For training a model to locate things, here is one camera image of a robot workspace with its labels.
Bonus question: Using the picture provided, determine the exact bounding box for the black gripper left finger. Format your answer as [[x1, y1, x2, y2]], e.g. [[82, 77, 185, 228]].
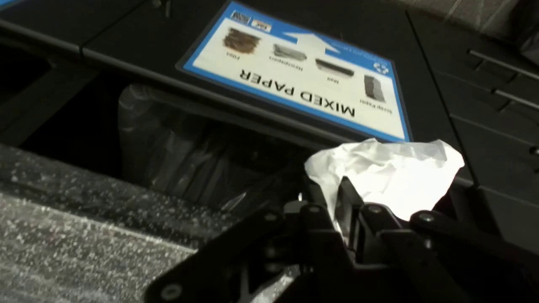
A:
[[143, 176, 360, 303]]

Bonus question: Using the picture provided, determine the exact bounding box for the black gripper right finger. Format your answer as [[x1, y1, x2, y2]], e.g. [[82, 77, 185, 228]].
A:
[[335, 176, 539, 303]]

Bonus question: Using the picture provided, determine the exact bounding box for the white paper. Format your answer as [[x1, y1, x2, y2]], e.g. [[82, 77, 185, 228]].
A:
[[303, 137, 465, 235]]

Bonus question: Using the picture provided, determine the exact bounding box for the black recycle bin bag left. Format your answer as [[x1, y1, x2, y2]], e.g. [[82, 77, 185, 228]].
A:
[[118, 84, 301, 217]]

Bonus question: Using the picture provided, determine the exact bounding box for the black cabinet with drawers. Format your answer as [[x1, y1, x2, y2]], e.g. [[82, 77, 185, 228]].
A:
[[0, 0, 537, 245]]

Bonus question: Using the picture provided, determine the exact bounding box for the left mixed paper sign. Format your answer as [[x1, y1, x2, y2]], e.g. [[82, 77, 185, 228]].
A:
[[180, 1, 411, 141]]

